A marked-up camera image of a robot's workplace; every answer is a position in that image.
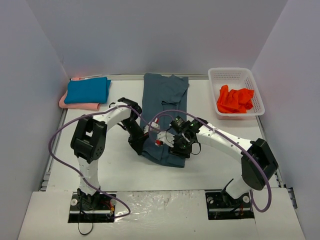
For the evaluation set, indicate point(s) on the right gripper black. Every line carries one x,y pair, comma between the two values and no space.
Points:
178,149

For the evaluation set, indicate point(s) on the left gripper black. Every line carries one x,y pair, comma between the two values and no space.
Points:
138,144

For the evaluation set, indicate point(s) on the dark blue-grey t shirt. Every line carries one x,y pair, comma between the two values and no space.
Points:
162,93

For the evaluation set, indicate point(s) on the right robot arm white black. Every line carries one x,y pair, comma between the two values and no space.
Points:
258,164

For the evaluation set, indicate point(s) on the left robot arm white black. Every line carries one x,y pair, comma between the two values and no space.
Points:
89,141

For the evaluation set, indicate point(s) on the folded pink t shirt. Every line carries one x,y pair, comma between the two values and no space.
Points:
84,106

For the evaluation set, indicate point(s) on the folded teal t shirt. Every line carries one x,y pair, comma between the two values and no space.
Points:
92,91

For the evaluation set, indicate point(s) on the orange crumpled t shirt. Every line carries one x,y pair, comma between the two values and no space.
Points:
234,101

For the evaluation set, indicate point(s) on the white plastic basket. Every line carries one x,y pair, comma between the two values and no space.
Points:
235,78

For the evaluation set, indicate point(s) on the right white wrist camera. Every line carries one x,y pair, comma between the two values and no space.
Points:
165,138

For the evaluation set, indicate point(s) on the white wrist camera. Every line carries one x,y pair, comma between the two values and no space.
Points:
165,138
151,128

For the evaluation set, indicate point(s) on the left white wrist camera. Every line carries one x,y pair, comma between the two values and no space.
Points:
151,128

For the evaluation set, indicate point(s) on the aluminium rail back edge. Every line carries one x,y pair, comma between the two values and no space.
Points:
138,77

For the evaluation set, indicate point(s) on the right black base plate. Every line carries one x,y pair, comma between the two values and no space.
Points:
218,209

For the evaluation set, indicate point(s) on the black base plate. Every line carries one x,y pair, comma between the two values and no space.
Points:
84,210
218,209

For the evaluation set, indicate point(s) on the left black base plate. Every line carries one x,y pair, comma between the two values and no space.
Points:
84,210

